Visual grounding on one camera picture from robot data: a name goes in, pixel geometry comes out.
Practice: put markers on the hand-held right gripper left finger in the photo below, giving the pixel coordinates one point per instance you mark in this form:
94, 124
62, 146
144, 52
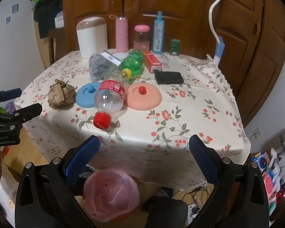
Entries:
82, 158

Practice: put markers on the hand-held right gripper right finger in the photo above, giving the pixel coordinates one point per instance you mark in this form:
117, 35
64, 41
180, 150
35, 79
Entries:
204, 158

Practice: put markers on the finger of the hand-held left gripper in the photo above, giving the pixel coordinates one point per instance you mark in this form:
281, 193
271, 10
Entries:
10, 94
26, 111

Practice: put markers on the brown paper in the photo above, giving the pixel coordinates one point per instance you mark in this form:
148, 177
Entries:
61, 95

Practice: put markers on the pink plastic bag bin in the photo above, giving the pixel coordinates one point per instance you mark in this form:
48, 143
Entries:
111, 194

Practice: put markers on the blue silicone lid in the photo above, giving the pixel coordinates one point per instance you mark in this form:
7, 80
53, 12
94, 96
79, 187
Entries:
85, 96

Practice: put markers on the clear bottle with red label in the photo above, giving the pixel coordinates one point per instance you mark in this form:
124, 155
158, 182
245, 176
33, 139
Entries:
110, 99

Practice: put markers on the pink silicone lid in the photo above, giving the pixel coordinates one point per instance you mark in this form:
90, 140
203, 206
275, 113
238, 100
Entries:
144, 98

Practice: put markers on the grey plastic bag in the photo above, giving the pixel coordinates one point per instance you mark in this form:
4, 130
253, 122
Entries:
98, 65

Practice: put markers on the black scouring pad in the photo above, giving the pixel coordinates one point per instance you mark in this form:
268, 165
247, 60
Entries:
168, 77

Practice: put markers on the purple plastic bag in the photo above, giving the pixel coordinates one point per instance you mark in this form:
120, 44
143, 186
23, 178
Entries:
10, 105

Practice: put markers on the floral tablecloth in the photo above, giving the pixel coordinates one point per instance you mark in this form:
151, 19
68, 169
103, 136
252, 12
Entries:
171, 123

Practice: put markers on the white power strip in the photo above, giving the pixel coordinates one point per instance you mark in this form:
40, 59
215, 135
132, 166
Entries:
194, 211

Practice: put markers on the blue round package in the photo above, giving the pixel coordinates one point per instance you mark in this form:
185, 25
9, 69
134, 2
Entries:
261, 161

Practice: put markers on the dark cloth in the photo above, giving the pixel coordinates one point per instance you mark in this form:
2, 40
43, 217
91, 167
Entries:
166, 211

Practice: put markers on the wooden chair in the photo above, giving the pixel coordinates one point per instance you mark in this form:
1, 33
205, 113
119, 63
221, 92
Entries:
53, 42

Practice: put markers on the pink plastic item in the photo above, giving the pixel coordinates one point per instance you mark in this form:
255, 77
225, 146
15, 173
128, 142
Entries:
268, 187

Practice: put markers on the black hanging clothes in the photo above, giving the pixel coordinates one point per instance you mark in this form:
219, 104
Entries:
46, 19

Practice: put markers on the white paper tag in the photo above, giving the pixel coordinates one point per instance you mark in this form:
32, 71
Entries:
59, 19

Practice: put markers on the white bin with pink lid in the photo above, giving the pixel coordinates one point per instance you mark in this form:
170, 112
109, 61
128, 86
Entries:
91, 39

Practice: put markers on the white labelled box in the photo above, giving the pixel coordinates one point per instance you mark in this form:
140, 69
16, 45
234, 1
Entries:
111, 57

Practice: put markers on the red toothpaste box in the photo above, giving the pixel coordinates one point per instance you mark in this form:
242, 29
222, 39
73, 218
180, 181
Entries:
153, 63

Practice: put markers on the green plastic bottle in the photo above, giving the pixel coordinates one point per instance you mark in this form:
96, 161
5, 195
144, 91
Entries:
133, 61

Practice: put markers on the small green box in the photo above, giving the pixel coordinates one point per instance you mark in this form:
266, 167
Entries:
175, 47

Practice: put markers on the pink thermos bottle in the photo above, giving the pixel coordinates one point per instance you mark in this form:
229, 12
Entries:
122, 35

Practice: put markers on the blue spray bottle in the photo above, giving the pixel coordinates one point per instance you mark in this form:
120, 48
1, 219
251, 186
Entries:
158, 33

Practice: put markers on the pink glass jar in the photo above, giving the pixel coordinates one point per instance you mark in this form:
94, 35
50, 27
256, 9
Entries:
141, 38

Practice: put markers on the wooden wardrobe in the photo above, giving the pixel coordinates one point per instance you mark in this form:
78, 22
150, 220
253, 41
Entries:
187, 4

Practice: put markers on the wall socket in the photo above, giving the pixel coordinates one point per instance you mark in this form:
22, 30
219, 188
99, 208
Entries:
257, 133

